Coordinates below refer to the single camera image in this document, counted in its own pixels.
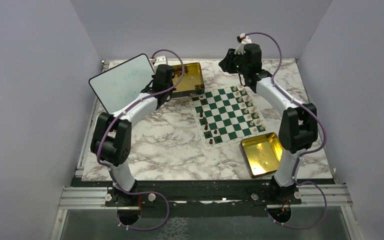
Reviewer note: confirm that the empty gold tin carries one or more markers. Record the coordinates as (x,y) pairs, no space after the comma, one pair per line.
(262,154)

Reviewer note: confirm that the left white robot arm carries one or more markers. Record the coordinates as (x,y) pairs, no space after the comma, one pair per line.
(112,137)

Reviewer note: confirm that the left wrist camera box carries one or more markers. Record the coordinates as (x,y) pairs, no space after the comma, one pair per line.
(158,60)

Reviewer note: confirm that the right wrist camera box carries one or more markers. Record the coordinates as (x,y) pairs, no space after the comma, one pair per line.
(242,40)

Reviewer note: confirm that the tin with dark pieces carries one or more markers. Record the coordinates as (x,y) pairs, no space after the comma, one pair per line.
(192,82)

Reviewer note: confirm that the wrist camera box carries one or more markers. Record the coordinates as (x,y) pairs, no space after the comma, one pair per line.
(158,60)
(242,40)

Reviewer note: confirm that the white chess pieces group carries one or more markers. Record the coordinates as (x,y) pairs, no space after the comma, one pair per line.
(245,112)

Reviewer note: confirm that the green white chess board mat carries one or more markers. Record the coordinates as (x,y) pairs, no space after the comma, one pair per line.
(220,116)

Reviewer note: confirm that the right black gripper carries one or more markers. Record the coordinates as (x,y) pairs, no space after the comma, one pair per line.
(225,64)

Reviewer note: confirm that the small whiteboard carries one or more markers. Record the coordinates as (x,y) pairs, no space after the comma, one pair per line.
(120,85)

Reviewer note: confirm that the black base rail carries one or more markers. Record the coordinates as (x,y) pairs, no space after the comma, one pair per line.
(199,198)

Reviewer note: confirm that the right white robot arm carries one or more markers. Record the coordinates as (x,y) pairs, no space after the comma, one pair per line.
(298,128)

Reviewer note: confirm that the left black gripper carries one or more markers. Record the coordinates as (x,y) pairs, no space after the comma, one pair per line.
(171,83)

